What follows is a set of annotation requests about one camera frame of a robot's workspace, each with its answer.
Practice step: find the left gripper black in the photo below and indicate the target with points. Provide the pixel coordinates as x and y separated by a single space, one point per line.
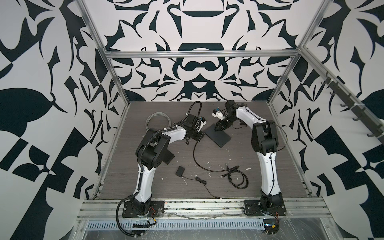
202 135

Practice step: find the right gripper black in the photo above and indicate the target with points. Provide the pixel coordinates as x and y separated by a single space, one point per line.
220 126

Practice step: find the black network switch box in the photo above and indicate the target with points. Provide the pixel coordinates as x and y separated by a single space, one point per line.
220 138

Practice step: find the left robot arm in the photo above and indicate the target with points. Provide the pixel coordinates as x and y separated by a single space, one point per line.
151 152

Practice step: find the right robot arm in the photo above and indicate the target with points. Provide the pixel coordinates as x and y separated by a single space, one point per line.
264 141

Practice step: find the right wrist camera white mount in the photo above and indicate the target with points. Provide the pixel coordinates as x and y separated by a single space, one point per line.
217 113

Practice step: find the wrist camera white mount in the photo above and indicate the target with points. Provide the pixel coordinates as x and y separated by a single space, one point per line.
202 123
217 113

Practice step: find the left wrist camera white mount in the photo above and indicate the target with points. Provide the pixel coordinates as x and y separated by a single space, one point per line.
202 123

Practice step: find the aluminium frame crossbar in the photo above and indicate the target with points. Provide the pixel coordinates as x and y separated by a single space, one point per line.
200 54

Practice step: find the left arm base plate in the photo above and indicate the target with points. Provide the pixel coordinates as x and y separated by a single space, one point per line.
137 209

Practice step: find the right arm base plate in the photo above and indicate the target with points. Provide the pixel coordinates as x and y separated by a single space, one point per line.
255 208

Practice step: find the white slotted cable duct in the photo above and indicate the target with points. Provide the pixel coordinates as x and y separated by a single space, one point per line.
184 224

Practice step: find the wall hook rack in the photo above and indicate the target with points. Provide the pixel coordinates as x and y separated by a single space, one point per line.
360 110

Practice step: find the front aluminium rail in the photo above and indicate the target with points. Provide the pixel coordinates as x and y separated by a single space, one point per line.
205 208

